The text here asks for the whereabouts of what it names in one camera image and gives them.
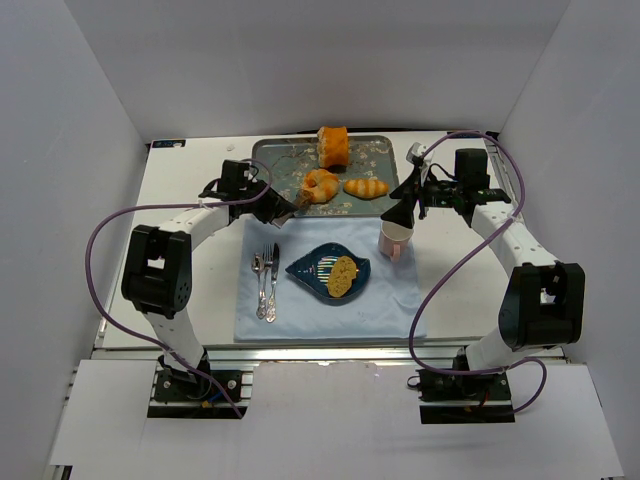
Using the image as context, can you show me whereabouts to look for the dark blue leaf plate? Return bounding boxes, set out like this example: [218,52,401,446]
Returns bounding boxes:
[285,242,371,305]

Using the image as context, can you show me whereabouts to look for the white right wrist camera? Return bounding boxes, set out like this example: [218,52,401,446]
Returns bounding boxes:
[406,142,427,164]

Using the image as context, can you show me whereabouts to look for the silver spoon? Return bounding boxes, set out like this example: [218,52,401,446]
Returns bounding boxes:
[251,253,264,318]

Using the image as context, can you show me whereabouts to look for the floral metal tray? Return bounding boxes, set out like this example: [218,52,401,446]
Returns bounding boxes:
[251,134,399,217]

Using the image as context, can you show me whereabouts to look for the silver fork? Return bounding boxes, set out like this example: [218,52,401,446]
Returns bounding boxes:
[257,243,273,318]

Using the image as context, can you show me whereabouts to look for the silver metal tongs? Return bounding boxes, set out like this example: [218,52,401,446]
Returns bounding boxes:
[270,189,313,228]

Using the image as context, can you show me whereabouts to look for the silver knife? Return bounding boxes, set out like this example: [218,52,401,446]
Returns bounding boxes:
[266,243,280,323]

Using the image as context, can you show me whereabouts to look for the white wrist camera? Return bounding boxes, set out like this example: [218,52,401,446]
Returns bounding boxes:
[406,142,427,164]
[244,164,259,182]

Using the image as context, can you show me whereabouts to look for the tall orange bread loaf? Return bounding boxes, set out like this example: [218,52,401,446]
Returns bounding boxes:
[317,126,349,169]

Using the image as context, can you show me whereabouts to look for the pink mug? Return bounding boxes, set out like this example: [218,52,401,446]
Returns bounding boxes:
[378,221,413,263]

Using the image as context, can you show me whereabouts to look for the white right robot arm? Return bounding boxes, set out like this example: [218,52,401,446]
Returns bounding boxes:
[381,143,586,374]

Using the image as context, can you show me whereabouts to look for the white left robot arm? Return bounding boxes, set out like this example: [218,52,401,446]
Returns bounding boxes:
[121,160,298,382]

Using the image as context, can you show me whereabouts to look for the aluminium frame rail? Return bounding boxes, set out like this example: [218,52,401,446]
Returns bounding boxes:
[89,342,569,368]

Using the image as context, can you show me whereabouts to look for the striped bread roll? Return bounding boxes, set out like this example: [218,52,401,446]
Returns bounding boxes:
[343,178,389,200]

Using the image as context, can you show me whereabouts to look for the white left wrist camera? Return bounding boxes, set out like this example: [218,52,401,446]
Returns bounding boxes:
[244,164,259,182]

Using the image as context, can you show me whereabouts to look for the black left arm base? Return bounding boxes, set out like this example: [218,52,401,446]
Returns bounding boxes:
[147,366,250,420]

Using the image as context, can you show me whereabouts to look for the light blue cloth mat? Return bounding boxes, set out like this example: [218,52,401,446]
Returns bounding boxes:
[234,217,422,342]

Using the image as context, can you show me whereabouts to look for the herb bread slice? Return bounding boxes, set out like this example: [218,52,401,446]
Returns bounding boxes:
[327,256,358,298]

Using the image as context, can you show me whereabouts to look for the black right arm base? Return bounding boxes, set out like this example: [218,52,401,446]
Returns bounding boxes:
[406,369,515,425]

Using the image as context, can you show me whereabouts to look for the round orange croissant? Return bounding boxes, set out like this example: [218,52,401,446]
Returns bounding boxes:
[302,169,340,204]

